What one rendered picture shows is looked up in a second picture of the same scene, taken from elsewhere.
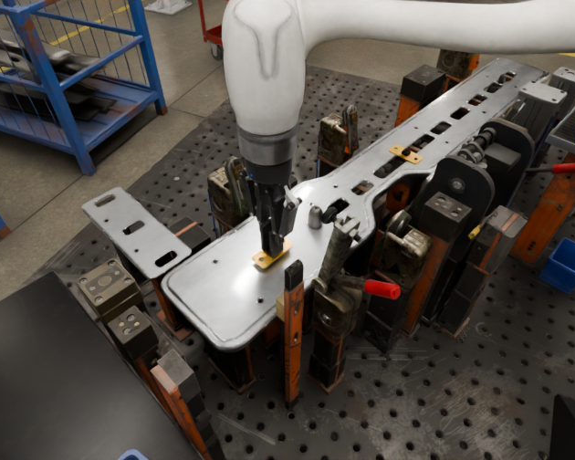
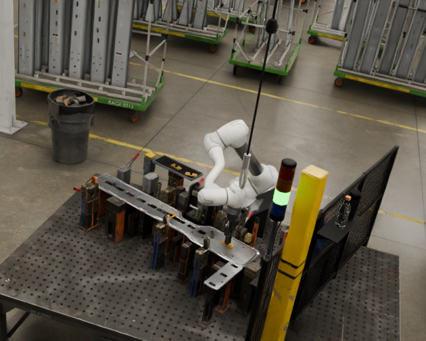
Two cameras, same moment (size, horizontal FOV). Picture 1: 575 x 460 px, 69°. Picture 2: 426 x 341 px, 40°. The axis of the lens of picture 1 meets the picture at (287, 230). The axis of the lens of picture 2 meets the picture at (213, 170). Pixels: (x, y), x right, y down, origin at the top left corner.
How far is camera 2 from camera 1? 365 cm
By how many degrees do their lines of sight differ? 78
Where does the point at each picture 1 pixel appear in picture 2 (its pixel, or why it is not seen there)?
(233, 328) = (253, 252)
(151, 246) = (230, 269)
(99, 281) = (254, 267)
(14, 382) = not seen: hidden behind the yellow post
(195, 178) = (133, 312)
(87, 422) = not seen: hidden behind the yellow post
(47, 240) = not seen: outside the picture
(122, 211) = (216, 279)
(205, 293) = (244, 257)
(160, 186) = (141, 326)
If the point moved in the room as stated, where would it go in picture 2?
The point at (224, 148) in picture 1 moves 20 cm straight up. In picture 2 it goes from (103, 303) to (105, 277)
